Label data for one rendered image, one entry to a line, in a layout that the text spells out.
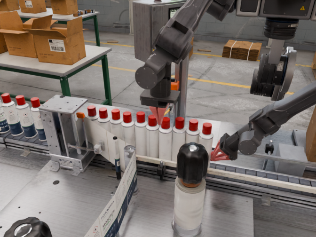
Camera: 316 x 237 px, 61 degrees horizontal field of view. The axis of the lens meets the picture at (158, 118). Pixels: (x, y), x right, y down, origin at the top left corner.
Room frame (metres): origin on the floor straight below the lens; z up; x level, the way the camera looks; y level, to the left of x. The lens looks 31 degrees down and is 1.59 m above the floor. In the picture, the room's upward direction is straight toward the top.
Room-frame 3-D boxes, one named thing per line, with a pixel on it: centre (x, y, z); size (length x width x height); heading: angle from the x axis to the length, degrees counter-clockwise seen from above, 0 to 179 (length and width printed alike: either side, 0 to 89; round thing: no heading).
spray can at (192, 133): (0.83, -0.13, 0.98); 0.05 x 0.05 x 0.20
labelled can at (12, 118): (1.05, 0.66, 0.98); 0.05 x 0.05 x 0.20
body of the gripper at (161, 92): (0.67, -0.01, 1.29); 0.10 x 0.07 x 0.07; 74
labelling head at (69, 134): (0.86, 0.34, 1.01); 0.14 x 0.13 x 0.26; 74
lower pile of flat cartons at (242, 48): (5.05, -1.60, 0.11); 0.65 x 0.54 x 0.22; 66
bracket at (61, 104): (0.86, 0.34, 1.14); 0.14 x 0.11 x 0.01; 74
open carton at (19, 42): (2.65, 1.26, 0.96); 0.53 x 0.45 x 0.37; 160
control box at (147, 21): (0.94, -0.01, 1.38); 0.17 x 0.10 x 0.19; 129
